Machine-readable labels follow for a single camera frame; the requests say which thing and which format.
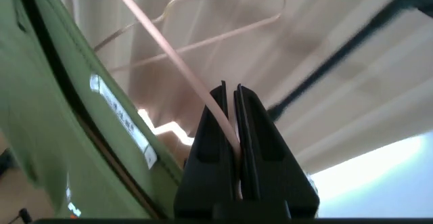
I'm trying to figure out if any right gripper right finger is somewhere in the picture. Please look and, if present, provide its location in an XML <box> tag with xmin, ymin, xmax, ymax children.
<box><xmin>233</xmin><ymin>83</ymin><xmax>321</xmax><ymax>218</ymax></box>

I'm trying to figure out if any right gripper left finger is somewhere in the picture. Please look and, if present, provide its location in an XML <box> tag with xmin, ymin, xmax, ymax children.
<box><xmin>174</xmin><ymin>81</ymin><xmax>242</xmax><ymax>218</ymax></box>

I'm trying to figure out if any green shirt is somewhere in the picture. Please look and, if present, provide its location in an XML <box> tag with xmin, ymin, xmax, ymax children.
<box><xmin>0</xmin><ymin>0</ymin><xmax>184</xmax><ymax>219</ymax></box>

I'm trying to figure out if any black clothes rack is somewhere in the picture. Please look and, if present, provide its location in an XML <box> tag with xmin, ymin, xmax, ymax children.
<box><xmin>267</xmin><ymin>0</ymin><xmax>433</xmax><ymax>122</ymax></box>

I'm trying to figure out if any beige curtain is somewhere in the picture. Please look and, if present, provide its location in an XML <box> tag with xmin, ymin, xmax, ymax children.
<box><xmin>47</xmin><ymin>0</ymin><xmax>433</xmax><ymax>174</ymax></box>

